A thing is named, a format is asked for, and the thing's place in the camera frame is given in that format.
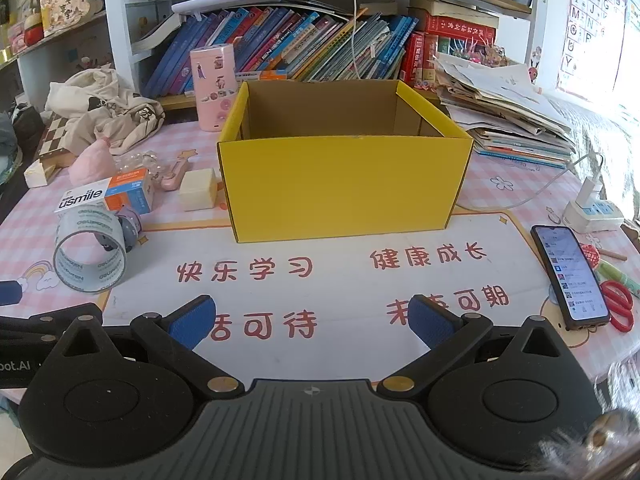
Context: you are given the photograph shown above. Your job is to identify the white hanging cable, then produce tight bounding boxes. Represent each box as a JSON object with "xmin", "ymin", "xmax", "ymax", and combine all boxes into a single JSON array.
[{"xmin": 337, "ymin": 0, "xmax": 362, "ymax": 82}]

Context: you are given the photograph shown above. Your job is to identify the grey fur trim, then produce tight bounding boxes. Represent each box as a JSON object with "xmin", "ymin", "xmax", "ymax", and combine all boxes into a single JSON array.
[{"xmin": 537, "ymin": 407, "xmax": 640, "ymax": 480}]

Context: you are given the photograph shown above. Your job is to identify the pink plush toy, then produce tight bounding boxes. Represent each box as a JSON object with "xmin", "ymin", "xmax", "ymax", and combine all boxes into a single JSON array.
[{"xmin": 68, "ymin": 139, "xmax": 118, "ymax": 187}]

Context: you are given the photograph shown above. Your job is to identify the white charging cable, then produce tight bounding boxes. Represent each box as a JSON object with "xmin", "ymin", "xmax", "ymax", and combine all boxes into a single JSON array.
[{"xmin": 457, "ymin": 152, "xmax": 606, "ymax": 211}]

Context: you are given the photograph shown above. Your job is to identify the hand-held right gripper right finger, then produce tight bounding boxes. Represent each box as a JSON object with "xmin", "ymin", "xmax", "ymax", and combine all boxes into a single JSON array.
[{"xmin": 376, "ymin": 296, "xmax": 571, "ymax": 396}]

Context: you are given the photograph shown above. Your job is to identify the beige cloth bag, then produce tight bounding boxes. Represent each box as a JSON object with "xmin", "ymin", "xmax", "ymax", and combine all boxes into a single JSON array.
[{"xmin": 45, "ymin": 65, "xmax": 166, "ymax": 156}]

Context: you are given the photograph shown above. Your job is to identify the white power strip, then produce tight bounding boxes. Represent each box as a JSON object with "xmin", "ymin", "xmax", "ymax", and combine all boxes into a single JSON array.
[{"xmin": 562, "ymin": 199, "xmax": 626, "ymax": 234}]

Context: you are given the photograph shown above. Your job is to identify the clear tape roll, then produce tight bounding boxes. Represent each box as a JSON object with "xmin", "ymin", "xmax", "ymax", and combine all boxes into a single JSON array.
[{"xmin": 52, "ymin": 207, "xmax": 128, "ymax": 293}]

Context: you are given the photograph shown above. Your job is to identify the small grey toy figure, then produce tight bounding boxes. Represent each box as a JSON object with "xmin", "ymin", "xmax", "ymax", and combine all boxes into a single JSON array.
[{"xmin": 116, "ymin": 206, "xmax": 144, "ymax": 253}]

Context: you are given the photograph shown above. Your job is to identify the green pen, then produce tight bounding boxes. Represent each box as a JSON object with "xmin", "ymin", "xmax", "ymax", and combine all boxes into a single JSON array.
[{"xmin": 597, "ymin": 260, "xmax": 640, "ymax": 298}]

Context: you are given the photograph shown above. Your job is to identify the red scissors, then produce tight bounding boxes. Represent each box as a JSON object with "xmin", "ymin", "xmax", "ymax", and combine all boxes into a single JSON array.
[{"xmin": 597, "ymin": 280, "xmax": 636, "ymax": 333}]

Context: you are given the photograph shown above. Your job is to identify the brown wooden chessboard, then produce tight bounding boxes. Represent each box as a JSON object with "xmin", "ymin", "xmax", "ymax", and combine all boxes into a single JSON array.
[{"xmin": 37, "ymin": 110, "xmax": 78, "ymax": 168}]

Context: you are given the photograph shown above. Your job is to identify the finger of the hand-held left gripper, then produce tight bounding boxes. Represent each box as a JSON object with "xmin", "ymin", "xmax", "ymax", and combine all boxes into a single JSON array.
[
  {"xmin": 0, "ymin": 281, "xmax": 24, "ymax": 307},
  {"xmin": 0, "ymin": 304, "xmax": 103, "ymax": 348}
]

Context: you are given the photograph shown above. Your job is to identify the black smartphone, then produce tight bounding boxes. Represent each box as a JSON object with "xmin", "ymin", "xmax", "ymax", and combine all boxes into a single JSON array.
[{"xmin": 530, "ymin": 224, "xmax": 612, "ymax": 331}]

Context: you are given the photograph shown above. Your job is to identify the stack of papers and booklets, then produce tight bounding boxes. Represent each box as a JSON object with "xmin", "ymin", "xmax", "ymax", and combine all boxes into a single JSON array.
[{"xmin": 435, "ymin": 52, "xmax": 578, "ymax": 171}]

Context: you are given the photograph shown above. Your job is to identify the white cake-shaped block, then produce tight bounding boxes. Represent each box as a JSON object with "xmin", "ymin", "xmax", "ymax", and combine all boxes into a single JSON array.
[{"xmin": 23, "ymin": 159, "xmax": 57, "ymax": 188}]

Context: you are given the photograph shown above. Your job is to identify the alphabet wall poster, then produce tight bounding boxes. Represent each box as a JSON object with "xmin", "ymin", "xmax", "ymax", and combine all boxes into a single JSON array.
[{"xmin": 557, "ymin": 0, "xmax": 628, "ymax": 101}]

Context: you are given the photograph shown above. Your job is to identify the red thick dictionaries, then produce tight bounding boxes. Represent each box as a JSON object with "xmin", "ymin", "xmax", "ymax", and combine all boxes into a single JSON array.
[{"xmin": 400, "ymin": 0, "xmax": 501, "ymax": 91}]

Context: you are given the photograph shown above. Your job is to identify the cream foam block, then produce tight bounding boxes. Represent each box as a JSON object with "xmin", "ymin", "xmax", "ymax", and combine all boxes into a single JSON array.
[{"xmin": 179, "ymin": 167, "xmax": 219, "ymax": 212}]

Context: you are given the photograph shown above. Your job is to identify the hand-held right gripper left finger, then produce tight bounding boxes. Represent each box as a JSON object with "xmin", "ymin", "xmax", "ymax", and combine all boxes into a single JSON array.
[{"xmin": 50, "ymin": 296, "xmax": 246, "ymax": 400}]

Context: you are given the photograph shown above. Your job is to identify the white bookshelf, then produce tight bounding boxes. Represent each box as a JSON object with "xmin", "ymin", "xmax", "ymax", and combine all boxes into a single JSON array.
[{"xmin": 102, "ymin": 0, "xmax": 536, "ymax": 111}]

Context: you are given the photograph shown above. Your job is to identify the orange blue toothpaste box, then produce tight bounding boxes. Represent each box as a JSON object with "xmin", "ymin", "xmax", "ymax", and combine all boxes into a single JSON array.
[{"xmin": 54, "ymin": 167, "xmax": 155, "ymax": 216}]

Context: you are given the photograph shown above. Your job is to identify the row of colourful books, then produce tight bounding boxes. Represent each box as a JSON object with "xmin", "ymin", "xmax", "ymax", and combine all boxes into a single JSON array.
[{"xmin": 142, "ymin": 7, "xmax": 421, "ymax": 98}]

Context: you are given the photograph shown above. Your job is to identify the yellow cardboard box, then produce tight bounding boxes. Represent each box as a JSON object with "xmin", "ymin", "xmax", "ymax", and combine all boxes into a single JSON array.
[{"xmin": 216, "ymin": 79, "xmax": 475, "ymax": 245}]

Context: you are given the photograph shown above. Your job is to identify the clear bead tiara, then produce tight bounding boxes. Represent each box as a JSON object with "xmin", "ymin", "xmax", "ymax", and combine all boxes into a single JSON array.
[{"xmin": 112, "ymin": 150, "xmax": 168, "ymax": 181}]

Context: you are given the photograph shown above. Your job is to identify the pink printed cylinder case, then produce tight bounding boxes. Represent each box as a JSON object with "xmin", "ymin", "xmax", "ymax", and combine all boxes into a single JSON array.
[{"xmin": 189, "ymin": 44, "xmax": 237, "ymax": 133}]

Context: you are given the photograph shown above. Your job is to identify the pink checked desk mat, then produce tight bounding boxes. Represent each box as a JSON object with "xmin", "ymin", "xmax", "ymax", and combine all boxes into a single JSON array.
[{"xmin": 0, "ymin": 110, "xmax": 640, "ymax": 396}]

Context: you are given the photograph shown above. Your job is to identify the white plug adapter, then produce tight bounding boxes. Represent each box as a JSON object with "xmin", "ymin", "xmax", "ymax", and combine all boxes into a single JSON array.
[{"xmin": 577, "ymin": 175, "xmax": 603, "ymax": 211}]

